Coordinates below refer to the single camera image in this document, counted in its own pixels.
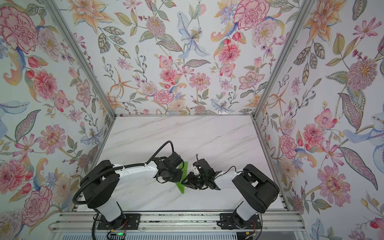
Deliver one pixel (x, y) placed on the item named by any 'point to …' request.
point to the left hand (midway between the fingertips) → (182, 181)
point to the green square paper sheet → (182, 187)
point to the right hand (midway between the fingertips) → (181, 183)
